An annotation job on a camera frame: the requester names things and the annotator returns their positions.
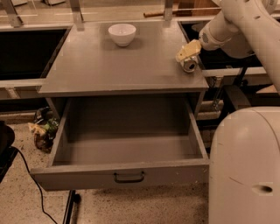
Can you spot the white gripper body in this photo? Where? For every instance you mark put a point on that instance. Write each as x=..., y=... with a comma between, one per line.
x=207, y=39

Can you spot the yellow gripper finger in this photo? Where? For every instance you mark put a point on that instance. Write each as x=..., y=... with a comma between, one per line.
x=190, y=49

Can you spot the green white 7up can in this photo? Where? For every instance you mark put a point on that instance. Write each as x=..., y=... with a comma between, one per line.
x=189, y=64

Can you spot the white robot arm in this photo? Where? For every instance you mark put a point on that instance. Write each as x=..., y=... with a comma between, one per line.
x=244, y=170

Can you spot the grey cabinet with top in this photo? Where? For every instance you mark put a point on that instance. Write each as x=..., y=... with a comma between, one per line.
x=90, y=63

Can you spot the open grey top drawer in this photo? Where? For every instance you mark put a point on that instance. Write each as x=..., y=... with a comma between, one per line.
x=98, y=136

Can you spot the black office chair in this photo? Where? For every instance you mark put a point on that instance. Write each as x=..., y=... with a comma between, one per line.
x=244, y=72

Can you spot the white ceramic bowl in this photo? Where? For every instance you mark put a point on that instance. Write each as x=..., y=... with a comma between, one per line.
x=122, y=34

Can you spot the crumpled snack bags pile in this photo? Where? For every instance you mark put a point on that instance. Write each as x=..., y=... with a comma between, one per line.
x=43, y=129

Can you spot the black stand leg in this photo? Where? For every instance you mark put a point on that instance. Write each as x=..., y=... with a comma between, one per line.
x=72, y=199

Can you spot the black object at left edge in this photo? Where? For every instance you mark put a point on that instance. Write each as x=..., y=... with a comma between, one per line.
x=7, y=151

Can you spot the black drawer handle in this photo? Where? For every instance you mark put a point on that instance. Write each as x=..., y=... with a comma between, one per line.
x=129, y=178

